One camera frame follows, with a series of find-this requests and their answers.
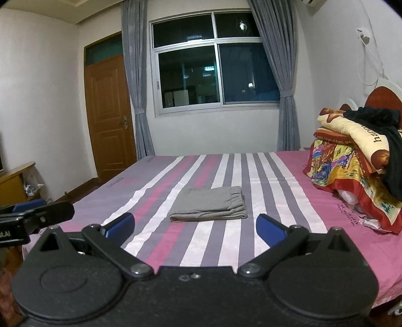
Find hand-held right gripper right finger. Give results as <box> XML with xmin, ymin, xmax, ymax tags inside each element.
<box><xmin>238</xmin><ymin>214</ymin><xmax>362</xmax><ymax>280</ymax></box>

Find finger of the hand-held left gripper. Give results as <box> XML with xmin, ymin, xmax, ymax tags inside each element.
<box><xmin>27</xmin><ymin>201</ymin><xmax>75</xmax><ymax>233</ymax></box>
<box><xmin>0</xmin><ymin>199</ymin><xmax>48</xmax><ymax>216</ymax></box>

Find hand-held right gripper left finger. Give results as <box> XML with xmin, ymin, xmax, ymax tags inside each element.
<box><xmin>30</xmin><ymin>212</ymin><xmax>154</xmax><ymax>280</ymax></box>

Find grey pants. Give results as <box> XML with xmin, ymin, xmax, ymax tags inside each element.
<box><xmin>169</xmin><ymin>186</ymin><xmax>248</xmax><ymax>223</ymax></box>

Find white plastic bag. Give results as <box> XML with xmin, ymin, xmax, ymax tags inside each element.
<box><xmin>23</xmin><ymin>182</ymin><xmax>44</xmax><ymax>197</ymax></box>

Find wooden cabinet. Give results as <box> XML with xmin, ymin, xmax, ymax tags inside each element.
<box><xmin>0</xmin><ymin>161</ymin><xmax>36</xmax><ymax>206</ymax></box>

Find striped bed sheet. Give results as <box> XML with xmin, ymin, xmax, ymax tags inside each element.
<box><xmin>22</xmin><ymin>150</ymin><xmax>402</xmax><ymax>312</ymax></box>

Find brown wooden door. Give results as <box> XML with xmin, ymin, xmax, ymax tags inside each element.
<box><xmin>84</xmin><ymin>54</ymin><xmax>137</xmax><ymax>184</ymax></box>

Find grey curtain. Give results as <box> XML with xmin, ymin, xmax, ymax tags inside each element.
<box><xmin>247</xmin><ymin>0</ymin><xmax>302</xmax><ymax>152</ymax></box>
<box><xmin>121</xmin><ymin>0</ymin><xmax>156</xmax><ymax>161</ymax></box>

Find black garment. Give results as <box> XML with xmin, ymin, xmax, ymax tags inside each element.
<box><xmin>344</xmin><ymin>106</ymin><xmax>402</xmax><ymax>202</ymax></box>

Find sliding glass window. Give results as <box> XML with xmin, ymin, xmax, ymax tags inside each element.
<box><xmin>148</xmin><ymin>11</ymin><xmax>281</xmax><ymax>118</ymax></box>

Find transom window over door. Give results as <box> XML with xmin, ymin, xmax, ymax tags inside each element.
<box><xmin>84</xmin><ymin>31</ymin><xmax>124</xmax><ymax>66</ymax></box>

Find red and white headboard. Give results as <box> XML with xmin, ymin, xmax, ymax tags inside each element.
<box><xmin>337</xmin><ymin>77</ymin><xmax>402</xmax><ymax>129</ymax></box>

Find white cable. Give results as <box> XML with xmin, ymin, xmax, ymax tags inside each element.
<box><xmin>356</xmin><ymin>28</ymin><xmax>391</xmax><ymax>87</ymax></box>

